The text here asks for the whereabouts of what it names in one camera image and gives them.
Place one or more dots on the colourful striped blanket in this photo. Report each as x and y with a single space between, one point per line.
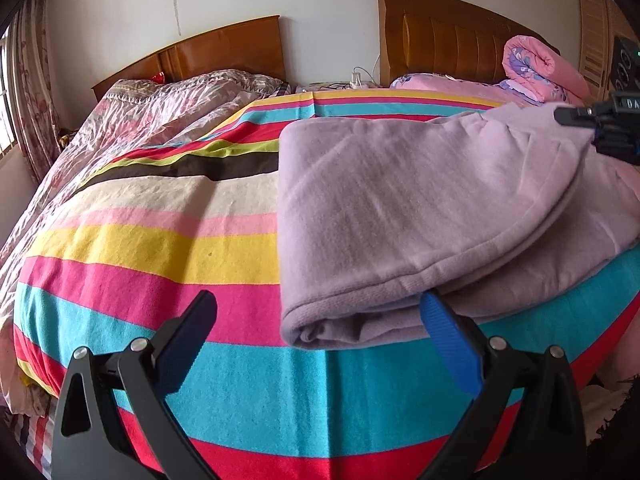
175 240

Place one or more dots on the pink floral curtain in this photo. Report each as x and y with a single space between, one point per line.
35 85

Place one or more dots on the padded brown wooden headboard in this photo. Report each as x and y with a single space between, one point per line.
440 40

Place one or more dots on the nightstand with floral cover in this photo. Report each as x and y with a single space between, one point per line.
320 86

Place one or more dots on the plaid bed sheet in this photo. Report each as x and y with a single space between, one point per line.
35 435

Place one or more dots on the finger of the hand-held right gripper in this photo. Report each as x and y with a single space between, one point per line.
575 116
620 147

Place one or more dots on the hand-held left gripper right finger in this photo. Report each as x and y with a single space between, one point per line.
450 345

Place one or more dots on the dark cloth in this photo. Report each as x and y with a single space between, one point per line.
625 435

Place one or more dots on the window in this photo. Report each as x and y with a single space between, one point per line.
6 110

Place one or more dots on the plain brown wooden headboard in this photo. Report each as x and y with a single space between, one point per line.
225 52

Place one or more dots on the folded pink floral quilt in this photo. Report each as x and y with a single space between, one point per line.
540 65

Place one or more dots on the light purple pants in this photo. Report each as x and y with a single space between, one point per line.
400 210

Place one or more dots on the small red object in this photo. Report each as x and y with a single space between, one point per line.
159 78

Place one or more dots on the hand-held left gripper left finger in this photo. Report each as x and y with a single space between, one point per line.
185 347

